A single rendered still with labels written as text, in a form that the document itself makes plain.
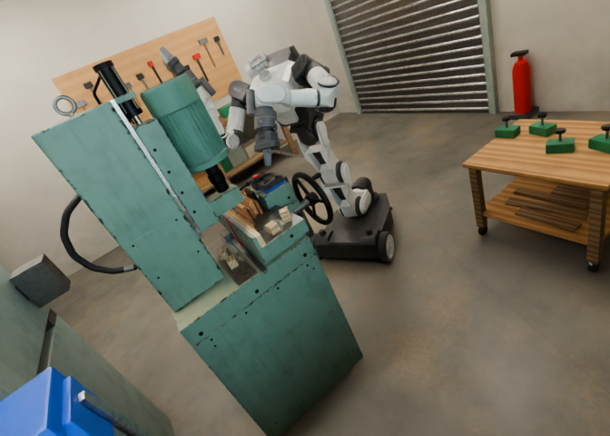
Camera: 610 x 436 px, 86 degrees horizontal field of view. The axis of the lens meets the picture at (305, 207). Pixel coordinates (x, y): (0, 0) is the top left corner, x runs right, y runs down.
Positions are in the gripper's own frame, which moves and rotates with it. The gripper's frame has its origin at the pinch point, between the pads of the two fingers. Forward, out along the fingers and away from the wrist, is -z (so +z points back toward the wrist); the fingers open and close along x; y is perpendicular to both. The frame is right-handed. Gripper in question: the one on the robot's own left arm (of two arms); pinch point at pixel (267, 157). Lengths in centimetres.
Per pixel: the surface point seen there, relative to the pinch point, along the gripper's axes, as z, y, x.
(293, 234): -30.1, -3.2, -8.7
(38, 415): -51, 76, -29
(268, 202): -16.6, -8.4, 10.6
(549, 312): -75, -104, -73
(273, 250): -35.1, 4.1, -5.1
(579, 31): 108, -254, -88
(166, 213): -19.8, 34.4, 13.7
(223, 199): -15.0, 11.4, 14.1
